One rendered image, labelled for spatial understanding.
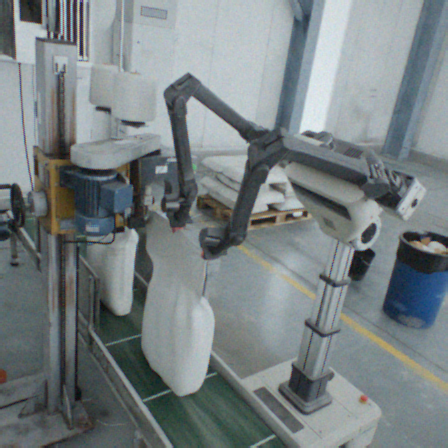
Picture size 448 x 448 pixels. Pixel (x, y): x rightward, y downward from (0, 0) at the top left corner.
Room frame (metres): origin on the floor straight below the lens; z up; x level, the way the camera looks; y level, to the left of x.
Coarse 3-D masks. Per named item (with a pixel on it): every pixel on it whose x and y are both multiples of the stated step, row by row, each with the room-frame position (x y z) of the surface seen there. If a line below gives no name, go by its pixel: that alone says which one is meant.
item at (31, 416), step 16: (0, 384) 1.87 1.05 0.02; (16, 384) 1.89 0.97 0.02; (32, 384) 1.90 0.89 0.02; (0, 400) 1.76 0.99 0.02; (16, 400) 1.78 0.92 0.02; (32, 400) 1.71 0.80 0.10; (64, 400) 1.71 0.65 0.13; (80, 400) 1.84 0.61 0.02; (0, 416) 1.67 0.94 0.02; (16, 416) 1.68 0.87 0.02; (32, 416) 1.69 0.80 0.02; (48, 416) 1.71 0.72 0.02; (64, 416) 1.71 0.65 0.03; (80, 416) 1.73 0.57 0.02; (0, 432) 1.58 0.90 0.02; (16, 432) 1.59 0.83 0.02; (32, 432) 1.60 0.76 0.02; (48, 432) 1.61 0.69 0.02; (64, 432) 1.62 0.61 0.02; (80, 432) 1.64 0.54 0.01
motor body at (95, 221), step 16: (80, 176) 1.58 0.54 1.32; (96, 176) 1.58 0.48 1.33; (112, 176) 1.62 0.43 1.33; (80, 192) 1.59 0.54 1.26; (96, 192) 1.59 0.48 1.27; (80, 208) 1.59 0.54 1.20; (96, 208) 1.59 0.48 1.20; (80, 224) 1.58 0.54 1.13; (96, 224) 1.58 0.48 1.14; (112, 224) 1.63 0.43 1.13
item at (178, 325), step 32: (160, 224) 1.91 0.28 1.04; (160, 256) 1.90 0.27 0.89; (192, 256) 1.66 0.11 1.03; (160, 288) 1.73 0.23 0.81; (192, 288) 1.64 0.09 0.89; (160, 320) 1.67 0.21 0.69; (192, 320) 1.56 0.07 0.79; (160, 352) 1.65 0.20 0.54; (192, 352) 1.56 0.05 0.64; (192, 384) 1.57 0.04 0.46
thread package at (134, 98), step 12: (120, 72) 1.75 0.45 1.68; (132, 72) 1.76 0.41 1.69; (120, 84) 1.68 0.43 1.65; (132, 84) 1.67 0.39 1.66; (144, 84) 1.68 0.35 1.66; (156, 84) 1.74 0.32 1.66; (120, 96) 1.68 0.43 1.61; (132, 96) 1.67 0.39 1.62; (144, 96) 1.68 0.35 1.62; (156, 96) 1.74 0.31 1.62; (120, 108) 1.67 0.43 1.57; (132, 108) 1.67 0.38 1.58; (144, 108) 1.68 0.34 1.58; (156, 108) 1.76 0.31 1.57; (132, 120) 1.67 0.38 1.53; (144, 120) 1.69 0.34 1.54
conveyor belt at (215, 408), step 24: (120, 336) 1.93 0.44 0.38; (120, 360) 1.75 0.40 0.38; (144, 360) 1.78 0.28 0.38; (144, 384) 1.62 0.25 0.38; (216, 384) 1.68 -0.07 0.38; (168, 408) 1.50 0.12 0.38; (192, 408) 1.52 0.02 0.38; (216, 408) 1.53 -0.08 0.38; (240, 408) 1.55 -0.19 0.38; (168, 432) 1.37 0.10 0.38; (192, 432) 1.39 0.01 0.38; (216, 432) 1.41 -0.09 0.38; (240, 432) 1.42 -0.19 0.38; (264, 432) 1.44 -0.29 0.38
